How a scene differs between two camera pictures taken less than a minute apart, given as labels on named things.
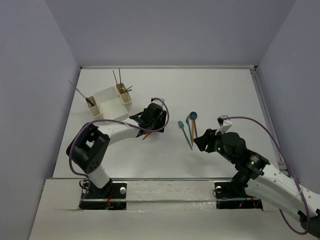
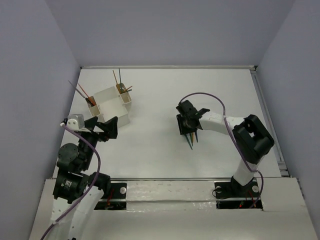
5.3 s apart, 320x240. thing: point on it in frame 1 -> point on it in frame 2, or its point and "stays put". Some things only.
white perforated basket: [111, 106] stays put
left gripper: [157, 123] -> [99, 129]
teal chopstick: [119, 70] stays put
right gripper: [208, 138] -> [183, 129]
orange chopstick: [115, 78] stays put
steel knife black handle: [88, 101] stays put
